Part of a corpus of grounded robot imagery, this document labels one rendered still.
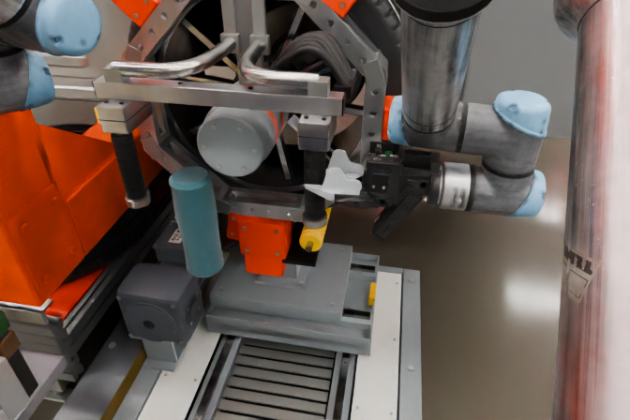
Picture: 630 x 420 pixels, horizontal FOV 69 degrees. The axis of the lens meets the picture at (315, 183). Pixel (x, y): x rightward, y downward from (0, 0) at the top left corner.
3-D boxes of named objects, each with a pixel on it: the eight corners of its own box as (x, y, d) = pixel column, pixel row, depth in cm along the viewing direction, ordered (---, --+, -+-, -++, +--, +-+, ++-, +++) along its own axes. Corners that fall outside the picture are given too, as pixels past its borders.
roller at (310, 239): (337, 193, 137) (337, 176, 134) (320, 260, 113) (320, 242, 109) (317, 191, 138) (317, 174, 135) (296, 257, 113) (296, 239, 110)
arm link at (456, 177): (459, 193, 78) (463, 222, 71) (431, 190, 79) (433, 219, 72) (467, 155, 74) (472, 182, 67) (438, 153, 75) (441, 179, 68)
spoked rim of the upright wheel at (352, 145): (331, 175, 138) (420, 22, 110) (318, 222, 119) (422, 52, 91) (176, 100, 134) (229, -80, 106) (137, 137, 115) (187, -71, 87)
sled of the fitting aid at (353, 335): (377, 273, 165) (380, 252, 160) (369, 358, 135) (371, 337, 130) (244, 256, 173) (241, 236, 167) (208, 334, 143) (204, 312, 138)
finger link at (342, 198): (334, 182, 76) (386, 183, 76) (334, 190, 77) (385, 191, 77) (334, 198, 72) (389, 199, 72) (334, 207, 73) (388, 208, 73)
